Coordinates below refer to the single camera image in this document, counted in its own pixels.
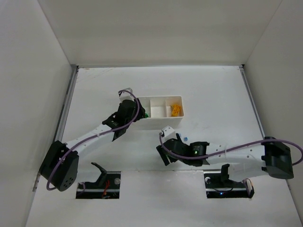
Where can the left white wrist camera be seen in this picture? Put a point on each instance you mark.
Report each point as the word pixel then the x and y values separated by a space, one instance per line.
pixel 125 94

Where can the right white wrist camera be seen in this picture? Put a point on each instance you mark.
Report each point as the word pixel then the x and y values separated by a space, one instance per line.
pixel 168 133

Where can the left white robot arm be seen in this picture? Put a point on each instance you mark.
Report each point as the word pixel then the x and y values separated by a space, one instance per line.
pixel 60 165

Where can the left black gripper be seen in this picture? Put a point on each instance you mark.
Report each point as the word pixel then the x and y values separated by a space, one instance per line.
pixel 138 111

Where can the yellow lego piece with flower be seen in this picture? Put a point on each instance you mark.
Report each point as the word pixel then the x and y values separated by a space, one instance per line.
pixel 175 110

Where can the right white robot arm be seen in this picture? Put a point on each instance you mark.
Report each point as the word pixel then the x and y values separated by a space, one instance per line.
pixel 269 156

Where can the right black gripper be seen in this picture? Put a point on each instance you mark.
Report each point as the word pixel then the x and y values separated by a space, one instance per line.
pixel 167 150

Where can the white three-compartment tray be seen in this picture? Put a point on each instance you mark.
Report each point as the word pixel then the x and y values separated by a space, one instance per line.
pixel 159 112

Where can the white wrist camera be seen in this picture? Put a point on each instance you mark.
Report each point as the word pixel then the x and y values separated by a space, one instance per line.
pixel 168 133
pixel 125 94

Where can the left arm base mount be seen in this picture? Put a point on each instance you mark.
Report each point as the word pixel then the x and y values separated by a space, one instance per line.
pixel 105 187

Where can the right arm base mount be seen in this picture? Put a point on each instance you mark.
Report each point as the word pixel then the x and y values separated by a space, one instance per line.
pixel 218 185

